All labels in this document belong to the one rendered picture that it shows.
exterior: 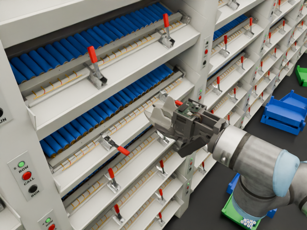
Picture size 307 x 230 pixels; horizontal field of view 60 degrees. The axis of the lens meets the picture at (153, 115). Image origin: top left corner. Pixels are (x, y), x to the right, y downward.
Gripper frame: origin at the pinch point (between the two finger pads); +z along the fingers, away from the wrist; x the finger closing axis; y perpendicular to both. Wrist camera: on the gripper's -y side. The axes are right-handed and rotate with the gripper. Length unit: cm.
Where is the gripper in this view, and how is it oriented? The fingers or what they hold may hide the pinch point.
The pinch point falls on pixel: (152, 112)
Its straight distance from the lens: 72.6
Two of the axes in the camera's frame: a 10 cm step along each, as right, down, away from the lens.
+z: -7.9, -4.2, 4.5
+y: 0.3, -7.6, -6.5
